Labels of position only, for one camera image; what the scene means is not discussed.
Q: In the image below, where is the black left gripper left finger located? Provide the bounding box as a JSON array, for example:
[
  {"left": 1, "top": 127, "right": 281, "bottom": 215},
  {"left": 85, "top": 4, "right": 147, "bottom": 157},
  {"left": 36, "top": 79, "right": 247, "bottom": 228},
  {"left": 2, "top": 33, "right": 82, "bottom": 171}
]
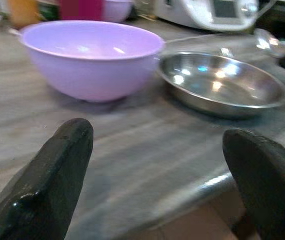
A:
[{"left": 0, "top": 117, "right": 94, "bottom": 240}]

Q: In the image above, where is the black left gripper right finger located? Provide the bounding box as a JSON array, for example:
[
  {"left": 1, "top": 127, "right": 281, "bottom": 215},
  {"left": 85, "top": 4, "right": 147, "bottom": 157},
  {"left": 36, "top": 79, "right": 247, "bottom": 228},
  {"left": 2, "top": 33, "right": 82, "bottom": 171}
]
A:
[{"left": 222, "top": 128, "right": 285, "bottom": 240}]

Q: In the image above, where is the shallow stainless steel plate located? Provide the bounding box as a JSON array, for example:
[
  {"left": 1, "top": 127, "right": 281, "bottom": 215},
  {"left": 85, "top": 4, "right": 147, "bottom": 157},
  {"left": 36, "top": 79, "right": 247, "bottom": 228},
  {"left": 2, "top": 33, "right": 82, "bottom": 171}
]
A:
[{"left": 157, "top": 51, "right": 285, "bottom": 119}]

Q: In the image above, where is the large lilac plastic bowl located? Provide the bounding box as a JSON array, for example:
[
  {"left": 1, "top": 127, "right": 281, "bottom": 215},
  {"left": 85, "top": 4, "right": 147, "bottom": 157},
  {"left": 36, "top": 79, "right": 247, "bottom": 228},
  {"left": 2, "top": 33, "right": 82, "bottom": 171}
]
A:
[{"left": 19, "top": 19, "right": 166, "bottom": 103}]

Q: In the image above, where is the clear glass lid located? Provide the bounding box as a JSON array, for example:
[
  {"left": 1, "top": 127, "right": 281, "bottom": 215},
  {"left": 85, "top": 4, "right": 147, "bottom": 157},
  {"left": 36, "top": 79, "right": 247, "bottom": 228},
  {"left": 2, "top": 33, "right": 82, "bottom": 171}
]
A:
[{"left": 253, "top": 27, "right": 285, "bottom": 60}]

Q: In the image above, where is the clear glass bowl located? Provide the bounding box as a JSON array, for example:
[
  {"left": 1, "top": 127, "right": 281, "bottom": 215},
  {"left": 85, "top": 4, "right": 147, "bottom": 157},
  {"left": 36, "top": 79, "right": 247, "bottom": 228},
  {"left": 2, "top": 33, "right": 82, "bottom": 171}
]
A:
[{"left": 163, "top": 33, "right": 266, "bottom": 63}]

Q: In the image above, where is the orange bottle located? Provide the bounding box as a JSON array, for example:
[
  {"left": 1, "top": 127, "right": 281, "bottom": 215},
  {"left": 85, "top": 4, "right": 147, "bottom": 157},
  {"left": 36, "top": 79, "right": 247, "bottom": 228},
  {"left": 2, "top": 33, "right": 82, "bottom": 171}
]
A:
[{"left": 8, "top": 0, "right": 40, "bottom": 29}]

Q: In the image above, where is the magenta plastic container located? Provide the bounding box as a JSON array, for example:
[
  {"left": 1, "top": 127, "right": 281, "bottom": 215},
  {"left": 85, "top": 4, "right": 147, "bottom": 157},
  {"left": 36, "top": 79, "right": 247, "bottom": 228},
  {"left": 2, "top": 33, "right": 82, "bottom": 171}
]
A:
[{"left": 58, "top": 0, "right": 104, "bottom": 21}]

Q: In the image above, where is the white kitchen appliance with display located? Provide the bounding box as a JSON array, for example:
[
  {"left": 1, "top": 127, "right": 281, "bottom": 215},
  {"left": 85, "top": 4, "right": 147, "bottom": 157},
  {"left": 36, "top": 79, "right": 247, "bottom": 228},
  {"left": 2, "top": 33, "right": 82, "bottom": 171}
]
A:
[{"left": 154, "top": 0, "right": 273, "bottom": 32}]

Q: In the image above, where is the small lilac plastic bowl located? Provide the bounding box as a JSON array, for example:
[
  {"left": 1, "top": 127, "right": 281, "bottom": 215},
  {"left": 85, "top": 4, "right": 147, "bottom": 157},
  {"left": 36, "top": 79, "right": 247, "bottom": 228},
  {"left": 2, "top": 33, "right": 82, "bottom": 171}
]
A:
[{"left": 101, "top": 0, "right": 135, "bottom": 24}]

